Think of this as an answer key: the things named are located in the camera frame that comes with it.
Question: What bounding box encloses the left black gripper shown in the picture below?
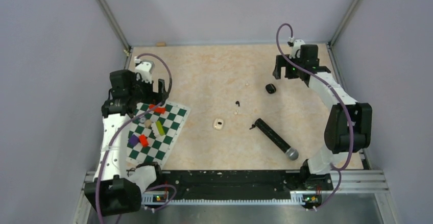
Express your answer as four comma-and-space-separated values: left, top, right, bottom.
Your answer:
129, 71, 168, 106

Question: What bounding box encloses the black earbud charging case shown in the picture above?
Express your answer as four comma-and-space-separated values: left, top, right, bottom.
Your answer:
265, 83, 276, 94

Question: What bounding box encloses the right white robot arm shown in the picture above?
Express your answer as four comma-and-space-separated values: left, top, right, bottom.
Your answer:
273, 43, 372, 189

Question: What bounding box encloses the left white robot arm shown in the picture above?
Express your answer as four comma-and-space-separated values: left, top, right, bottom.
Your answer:
84, 69, 172, 221

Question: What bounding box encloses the white earbud charging case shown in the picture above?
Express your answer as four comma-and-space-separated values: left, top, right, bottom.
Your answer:
213, 118, 224, 131

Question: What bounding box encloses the red toy block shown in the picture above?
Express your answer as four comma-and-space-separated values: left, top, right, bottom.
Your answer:
148, 104, 166, 114
138, 135, 149, 147

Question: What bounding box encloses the tan wooden cylinder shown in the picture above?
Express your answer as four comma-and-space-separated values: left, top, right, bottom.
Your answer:
144, 120, 153, 128

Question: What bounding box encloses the green white chessboard mat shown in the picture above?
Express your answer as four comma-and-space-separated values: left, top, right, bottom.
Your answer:
126, 101, 190, 168

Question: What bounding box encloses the green white lego brick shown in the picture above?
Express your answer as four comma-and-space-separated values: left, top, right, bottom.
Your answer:
151, 121, 165, 138

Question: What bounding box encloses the purple toy block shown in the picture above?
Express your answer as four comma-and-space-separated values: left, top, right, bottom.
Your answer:
128, 134, 139, 148

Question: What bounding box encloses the black microphone grey head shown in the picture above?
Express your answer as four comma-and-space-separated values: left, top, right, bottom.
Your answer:
254, 118, 299, 161

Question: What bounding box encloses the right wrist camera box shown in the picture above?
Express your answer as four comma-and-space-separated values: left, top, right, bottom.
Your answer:
288, 38, 305, 59

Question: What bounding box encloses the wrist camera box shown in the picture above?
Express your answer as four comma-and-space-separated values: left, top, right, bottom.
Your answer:
134, 58, 155, 83
288, 38, 305, 59

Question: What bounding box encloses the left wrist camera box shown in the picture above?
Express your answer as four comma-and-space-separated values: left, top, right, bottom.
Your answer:
134, 58, 155, 83

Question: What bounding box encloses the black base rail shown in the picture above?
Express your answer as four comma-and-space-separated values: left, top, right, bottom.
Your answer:
142, 170, 333, 205

